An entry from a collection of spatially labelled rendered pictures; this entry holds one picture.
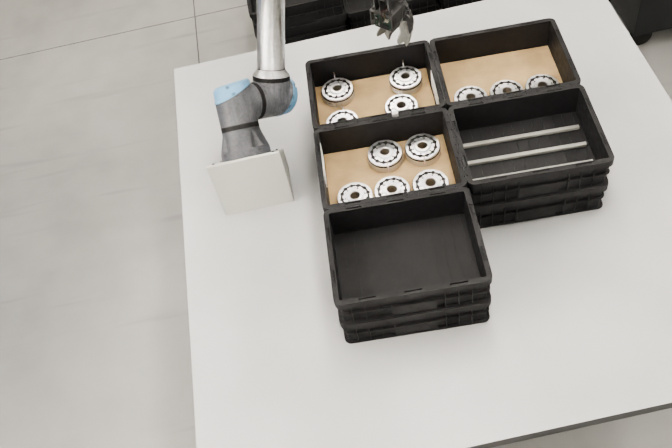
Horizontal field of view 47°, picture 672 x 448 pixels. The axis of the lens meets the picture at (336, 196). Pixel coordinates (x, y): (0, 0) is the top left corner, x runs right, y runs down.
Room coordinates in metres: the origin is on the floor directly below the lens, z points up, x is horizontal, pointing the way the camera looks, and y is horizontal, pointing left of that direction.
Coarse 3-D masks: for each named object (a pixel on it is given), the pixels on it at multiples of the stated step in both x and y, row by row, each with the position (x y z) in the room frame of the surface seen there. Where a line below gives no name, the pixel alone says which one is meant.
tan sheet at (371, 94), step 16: (368, 80) 1.81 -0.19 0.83; (384, 80) 1.79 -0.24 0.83; (320, 96) 1.78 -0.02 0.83; (368, 96) 1.73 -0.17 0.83; (384, 96) 1.72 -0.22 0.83; (416, 96) 1.69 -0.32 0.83; (432, 96) 1.67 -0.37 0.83; (320, 112) 1.71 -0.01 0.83; (368, 112) 1.67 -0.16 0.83; (384, 112) 1.65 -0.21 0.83
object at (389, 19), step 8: (376, 0) 1.60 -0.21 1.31; (384, 0) 1.57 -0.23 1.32; (392, 0) 1.60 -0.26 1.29; (400, 0) 1.62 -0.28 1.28; (376, 8) 1.60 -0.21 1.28; (384, 8) 1.59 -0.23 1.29; (392, 8) 1.59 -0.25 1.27; (400, 8) 1.59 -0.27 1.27; (408, 8) 1.61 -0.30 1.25; (376, 16) 1.59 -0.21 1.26; (384, 16) 1.57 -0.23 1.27; (392, 16) 1.56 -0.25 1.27; (400, 16) 1.59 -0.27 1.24; (376, 24) 1.60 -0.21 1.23; (384, 24) 1.58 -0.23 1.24; (392, 24) 1.56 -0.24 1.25; (392, 32) 1.56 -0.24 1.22
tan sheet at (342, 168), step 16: (400, 144) 1.51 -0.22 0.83; (336, 160) 1.50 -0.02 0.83; (352, 160) 1.49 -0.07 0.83; (448, 160) 1.41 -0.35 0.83; (336, 176) 1.44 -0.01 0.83; (352, 176) 1.43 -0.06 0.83; (368, 176) 1.41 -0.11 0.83; (384, 176) 1.40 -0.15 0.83; (400, 176) 1.39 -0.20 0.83; (448, 176) 1.35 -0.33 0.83; (336, 192) 1.38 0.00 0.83
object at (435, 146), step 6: (414, 138) 1.49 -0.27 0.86; (420, 138) 1.49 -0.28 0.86; (426, 138) 1.48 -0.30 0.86; (432, 138) 1.48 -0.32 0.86; (408, 144) 1.48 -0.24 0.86; (432, 144) 1.45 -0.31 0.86; (438, 144) 1.45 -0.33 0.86; (408, 150) 1.45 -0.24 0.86; (414, 150) 1.45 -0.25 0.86; (432, 150) 1.43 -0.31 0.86; (438, 150) 1.43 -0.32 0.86; (414, 156) 1.42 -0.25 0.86; (420, 156) 1.42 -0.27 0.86; (426, 156) 1.42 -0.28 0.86; (432, 156) 1.41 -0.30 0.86
